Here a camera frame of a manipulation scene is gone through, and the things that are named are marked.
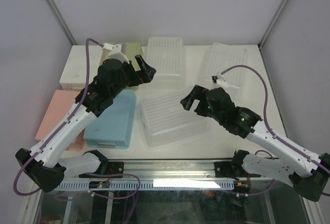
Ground pink perforated basket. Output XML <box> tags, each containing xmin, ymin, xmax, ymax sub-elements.
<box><xmin>35</xmin><ymin>90</ymin><xmax>79</xmax><ymax>142</ymax></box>

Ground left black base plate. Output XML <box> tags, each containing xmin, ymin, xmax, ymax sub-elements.
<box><xmin>78</xmin><ymin>161</ymin><xmax>124</xmax><ymax>179</ymax></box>

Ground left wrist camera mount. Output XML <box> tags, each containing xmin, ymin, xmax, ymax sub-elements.
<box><xmin>102</xmin><ymin>43</ymin><xmax>129</xmax><ymax>63</ymax></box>

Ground clear perforated basket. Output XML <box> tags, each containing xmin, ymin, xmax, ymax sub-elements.
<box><xmin>146</xmin><ymin>37</ymin><xmax>186</xmax><ymax>90</ymax></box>
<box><xmin>137</xmin><ymin>86</ymin><xmax>210</xmax><ymax>149</ymax></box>

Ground white bottom basket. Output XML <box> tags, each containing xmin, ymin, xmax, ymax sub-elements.
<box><xmin>196</xmin><ymin>43</ymin><xmax>248</xmax><ymax>103</ymax></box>

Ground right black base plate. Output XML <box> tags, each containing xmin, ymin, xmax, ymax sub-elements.
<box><xmin>214</xmin><ymin>161</ymin><xmax>248</xmax><ymax>180</ymax></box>

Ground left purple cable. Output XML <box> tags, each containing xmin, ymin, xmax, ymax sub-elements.
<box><xmin>12</xmin><ymin>38</ymin><xmax>104</xmax><ymax>196</ymax></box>

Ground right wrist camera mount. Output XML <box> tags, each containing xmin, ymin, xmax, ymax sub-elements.
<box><xmin>211</xmin><ymin>72</ymin><xmax>239</xmax><ymax>89</ymax></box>

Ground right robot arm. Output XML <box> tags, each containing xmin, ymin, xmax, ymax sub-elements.
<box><xmin>180</xmin><ymin>85</ymin><xmax>329</xmax><ymax>202</ymax></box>

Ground blue basket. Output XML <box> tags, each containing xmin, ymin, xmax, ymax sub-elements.
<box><xmin>84</xmin><ymin>89</ymin><xmax>137</xmax><ymax>149</ymax></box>

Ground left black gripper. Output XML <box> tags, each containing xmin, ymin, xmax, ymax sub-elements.
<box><xmin>111</xmin><ymin>55</ymin><xmax>156</xmax><ymax>98</ymax></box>

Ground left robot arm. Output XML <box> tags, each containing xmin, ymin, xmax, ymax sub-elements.
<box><xmin>15</xmin><ymin>55</ymin><xmax>156</xmax><ymax>193</ymax></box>

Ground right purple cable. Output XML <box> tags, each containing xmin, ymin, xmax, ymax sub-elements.
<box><xmin>223</xmin><ymin>65</ymin><xmax>330</xmax><ymax>198</ymax></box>

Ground white perforated basket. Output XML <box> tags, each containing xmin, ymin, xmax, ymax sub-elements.
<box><xmin>59</xmin><ymin>45</ymin><xmax>103</xmax><ymax>91</ymax></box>

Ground white slotted cable duct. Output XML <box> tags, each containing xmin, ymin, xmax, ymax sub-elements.
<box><xmin>56</xmin><ymin>180</ymin><xmax>234</xmax><ymax>191</ymax></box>

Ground aluminium mounting rail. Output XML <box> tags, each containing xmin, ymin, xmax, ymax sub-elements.
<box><xmin>59</xmin><ymin>159</ymin><xmax>261</xmax><ymax>183</ymax></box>

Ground green perforated basket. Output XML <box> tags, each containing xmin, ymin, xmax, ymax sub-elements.
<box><xmin>123</xmin><ymin>42</ymin><xmax>144</xmax><ymax>92</ymax></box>

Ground purple cable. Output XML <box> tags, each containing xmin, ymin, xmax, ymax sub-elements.
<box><xmin>223</xmin><ymin>65</ymin><xmax>330</xmax><ymax>198</ymax></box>
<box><xmin>12</xmin><ymin>38</ymin><xmax>104</xmax><ymax>196</ymax></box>

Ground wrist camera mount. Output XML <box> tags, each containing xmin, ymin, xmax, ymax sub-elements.
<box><xmin>211</xmin><ymin>72</ymin><xmax>239</xmax><ymax>89</ymax></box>
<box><xmin>102</xmin><ymin>43</ymin><xmax>129</xmax><ymax>63</ymax></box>

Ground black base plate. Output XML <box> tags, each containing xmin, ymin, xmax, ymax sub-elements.
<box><xmin>214</xmin><ymin>161</ymin><xmax>248</xmax><ymax>180</ymax></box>
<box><xmin>78</xmin><ymin>161</ymin><xmax>124</xmax><ymax>179</ymax></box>

